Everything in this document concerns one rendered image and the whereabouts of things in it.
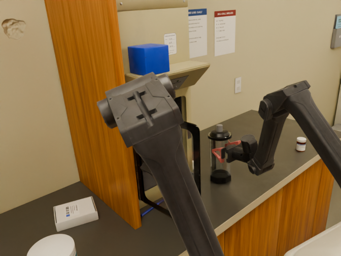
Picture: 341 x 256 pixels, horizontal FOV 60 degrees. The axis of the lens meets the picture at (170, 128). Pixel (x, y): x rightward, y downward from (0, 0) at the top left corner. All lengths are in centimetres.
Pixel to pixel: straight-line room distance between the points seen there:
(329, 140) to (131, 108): 56
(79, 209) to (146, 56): 68
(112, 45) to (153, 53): 14
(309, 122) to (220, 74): 133
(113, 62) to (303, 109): 55
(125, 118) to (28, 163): 113
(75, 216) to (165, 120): 95
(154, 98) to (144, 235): 84
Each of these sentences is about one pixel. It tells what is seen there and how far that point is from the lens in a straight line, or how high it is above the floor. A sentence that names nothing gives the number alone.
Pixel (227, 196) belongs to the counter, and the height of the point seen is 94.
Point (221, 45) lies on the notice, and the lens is 205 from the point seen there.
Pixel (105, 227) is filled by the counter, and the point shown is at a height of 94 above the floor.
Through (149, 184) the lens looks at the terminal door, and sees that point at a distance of 115.
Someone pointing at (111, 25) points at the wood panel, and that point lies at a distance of 92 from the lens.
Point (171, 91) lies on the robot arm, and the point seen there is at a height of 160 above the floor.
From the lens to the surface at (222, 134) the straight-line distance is 132.
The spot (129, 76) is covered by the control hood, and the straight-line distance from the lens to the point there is 102.
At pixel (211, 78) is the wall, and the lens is 202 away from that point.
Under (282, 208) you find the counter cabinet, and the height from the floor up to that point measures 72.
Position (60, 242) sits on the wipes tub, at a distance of 99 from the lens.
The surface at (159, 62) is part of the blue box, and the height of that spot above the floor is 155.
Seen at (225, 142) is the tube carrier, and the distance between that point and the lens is 133.
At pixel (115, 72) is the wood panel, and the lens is 93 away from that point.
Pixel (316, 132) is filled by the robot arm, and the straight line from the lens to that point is 81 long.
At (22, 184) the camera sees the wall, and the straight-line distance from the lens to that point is 150.
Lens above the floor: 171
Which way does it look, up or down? 22 degrees down
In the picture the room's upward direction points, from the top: 3 degrees counter-clockwise
